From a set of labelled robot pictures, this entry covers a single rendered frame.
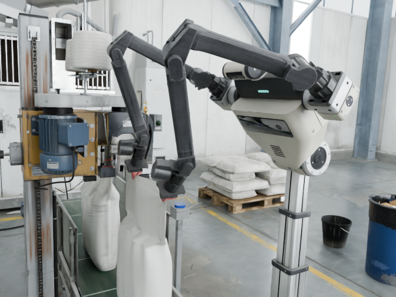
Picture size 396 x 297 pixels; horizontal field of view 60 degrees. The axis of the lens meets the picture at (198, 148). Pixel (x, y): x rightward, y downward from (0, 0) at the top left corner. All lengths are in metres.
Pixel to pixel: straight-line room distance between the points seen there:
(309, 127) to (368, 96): 8.68
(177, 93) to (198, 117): 5.63
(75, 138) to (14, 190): 3.14
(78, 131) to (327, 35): 7.97
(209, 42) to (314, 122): 0.55
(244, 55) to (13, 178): 3.82
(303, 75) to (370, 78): 8.94
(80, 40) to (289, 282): 1.37
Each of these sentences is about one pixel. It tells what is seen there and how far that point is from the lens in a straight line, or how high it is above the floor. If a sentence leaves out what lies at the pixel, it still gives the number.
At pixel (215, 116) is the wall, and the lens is 6.84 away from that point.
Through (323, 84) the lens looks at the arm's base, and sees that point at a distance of 1.13.
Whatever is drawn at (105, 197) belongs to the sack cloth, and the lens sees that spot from 2.08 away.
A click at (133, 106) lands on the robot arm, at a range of 1.51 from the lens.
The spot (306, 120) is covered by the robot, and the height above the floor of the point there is 1.36.
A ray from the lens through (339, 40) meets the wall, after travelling 9.30.
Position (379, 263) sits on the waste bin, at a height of 0.16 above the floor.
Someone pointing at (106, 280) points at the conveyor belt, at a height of 0.38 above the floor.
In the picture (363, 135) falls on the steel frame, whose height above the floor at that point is 0.64.
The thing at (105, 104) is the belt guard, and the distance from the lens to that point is 1.68.
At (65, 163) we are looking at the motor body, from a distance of 1.53.
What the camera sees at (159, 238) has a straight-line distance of 1.45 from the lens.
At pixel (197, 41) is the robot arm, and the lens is 0.95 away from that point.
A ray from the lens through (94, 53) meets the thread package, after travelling 1.54.
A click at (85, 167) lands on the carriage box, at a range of 1.77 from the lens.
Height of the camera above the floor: 1.43
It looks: 8 degrees down
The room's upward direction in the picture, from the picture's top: 2 degrees clockwise
